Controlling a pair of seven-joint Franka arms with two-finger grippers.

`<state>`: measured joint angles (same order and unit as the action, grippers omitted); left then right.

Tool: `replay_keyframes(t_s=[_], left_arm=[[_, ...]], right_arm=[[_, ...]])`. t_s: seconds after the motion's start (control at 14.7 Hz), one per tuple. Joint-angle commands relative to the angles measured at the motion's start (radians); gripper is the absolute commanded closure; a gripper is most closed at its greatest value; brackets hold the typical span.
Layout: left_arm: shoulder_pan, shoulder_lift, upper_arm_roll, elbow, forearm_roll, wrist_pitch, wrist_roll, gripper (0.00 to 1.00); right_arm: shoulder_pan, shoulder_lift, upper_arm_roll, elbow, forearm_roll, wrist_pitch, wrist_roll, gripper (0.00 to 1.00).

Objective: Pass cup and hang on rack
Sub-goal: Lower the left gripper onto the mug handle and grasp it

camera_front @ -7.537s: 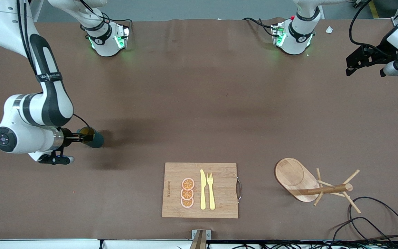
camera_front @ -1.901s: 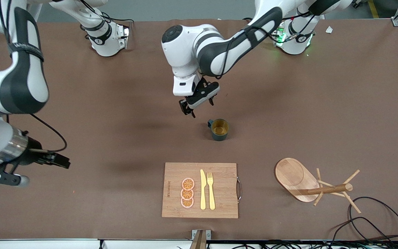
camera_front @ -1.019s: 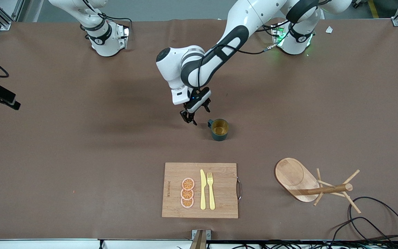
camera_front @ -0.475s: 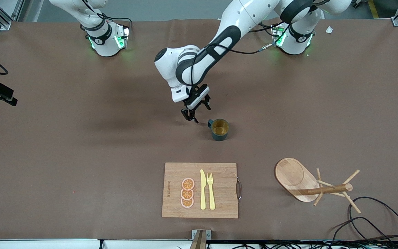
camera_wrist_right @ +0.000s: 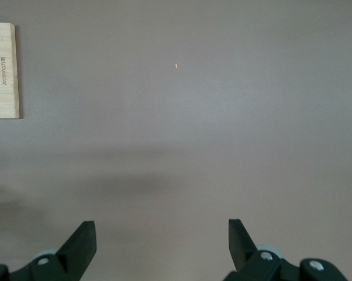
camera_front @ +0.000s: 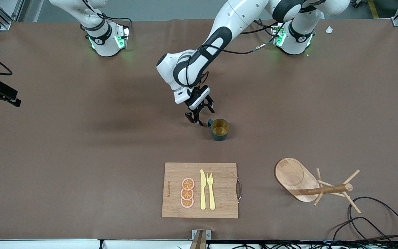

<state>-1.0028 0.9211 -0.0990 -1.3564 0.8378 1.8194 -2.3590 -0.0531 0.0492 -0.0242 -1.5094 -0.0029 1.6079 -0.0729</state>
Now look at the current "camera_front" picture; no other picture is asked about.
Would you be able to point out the dark green cup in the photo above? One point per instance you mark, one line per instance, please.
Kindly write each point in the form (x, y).
(219, 131)

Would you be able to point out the wooden cup rack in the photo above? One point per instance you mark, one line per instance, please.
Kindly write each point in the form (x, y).
(292, 176)

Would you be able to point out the yellow plastic knife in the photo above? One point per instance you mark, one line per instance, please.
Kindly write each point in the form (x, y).
(203, 193)

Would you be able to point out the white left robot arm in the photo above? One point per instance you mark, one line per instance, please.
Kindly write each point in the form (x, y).
(233, 17)

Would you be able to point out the bamboo cutting board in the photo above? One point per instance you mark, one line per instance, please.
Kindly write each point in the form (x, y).
(223, 186)

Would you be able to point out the white paper scrap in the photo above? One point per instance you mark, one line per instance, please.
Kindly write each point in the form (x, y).
(329, 29)

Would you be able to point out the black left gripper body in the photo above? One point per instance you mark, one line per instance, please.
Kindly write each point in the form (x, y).
(202, 106)

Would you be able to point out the brown wooden post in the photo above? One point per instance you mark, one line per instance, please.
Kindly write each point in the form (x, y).
(199, 242)

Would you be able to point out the white table edge rail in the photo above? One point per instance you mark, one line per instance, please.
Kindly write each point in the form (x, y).
(47, 245)

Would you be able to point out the toy orange slice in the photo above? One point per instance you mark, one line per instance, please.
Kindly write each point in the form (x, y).
(188, 183)

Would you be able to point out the brown table cover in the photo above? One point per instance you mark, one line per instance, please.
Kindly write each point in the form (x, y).
(81, 138)

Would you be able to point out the grey metal bracket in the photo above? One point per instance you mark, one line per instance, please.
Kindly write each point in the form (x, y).
(194, 233)

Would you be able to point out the yellow plastic fork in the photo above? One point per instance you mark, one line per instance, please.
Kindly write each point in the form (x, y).
(211, 197)

